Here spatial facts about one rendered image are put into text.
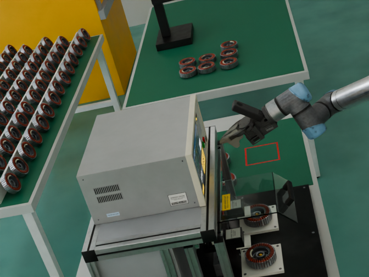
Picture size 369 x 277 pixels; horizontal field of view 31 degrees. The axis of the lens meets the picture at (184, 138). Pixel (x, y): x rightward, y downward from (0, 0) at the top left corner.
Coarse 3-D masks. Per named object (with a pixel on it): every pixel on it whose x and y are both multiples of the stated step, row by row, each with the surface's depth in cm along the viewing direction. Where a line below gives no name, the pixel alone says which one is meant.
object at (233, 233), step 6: (234, 228) 237; (240, 228) 236; (228, 234) 235; (234, 234) 234; (240, 234) 233; (228, 240) 232; (234, 240) 232; (240, 240) 232; (246, 240) 236; (210, 246) 235; (228, 246) 233; (234, 246) 233; (240, 246) 233; (246, 246) 234; (204, 252) 235; (210, 252) 235; (216, 252) 236
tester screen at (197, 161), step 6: (198, 138) 233; (198, 144) 230; (198, 150) 227; (198, 156) 224; (198, 162) 222; (198, 168) 219; (198, 174) 216; (204, 174) 230; (204, 180) 227; (204, 186) 225; (204, 192) 222
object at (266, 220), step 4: (260, 216) 259; (264, 216) 256; (268, 216) 256; (244, 220) 259; (248, 220) 256; (252, 220) 256; (256, 220) 255; (260, 220) 255; (264, 220) 255; (268, 220) 256; (248, 224) 257; (252, 224) 256; (256, 224) 256; (260, 224) 255; (264, 224) 256
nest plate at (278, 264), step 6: (276, 246) 244; (276, 252) 241; (282, 258) 238; (246, 264) 240; (276, 264) 236; (282, 264) 235; (246, 270) 237; (252, 270) 236; (258, 270) 235; (264, 270) 235; (270, 270) 234; (276, 270) 233; (282, 270) 232; (246, 276) 235; (252, 276) 234; (258, 276) 234
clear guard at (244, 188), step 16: (256, 176) 236; (272, 176) 233; (224, 192) 232; (240, 192) 230; (256, 192) 227; (272, 192) 225; (240, 208) 222; (256, 208) 219; (272, 208) 217; (288, 208) 221
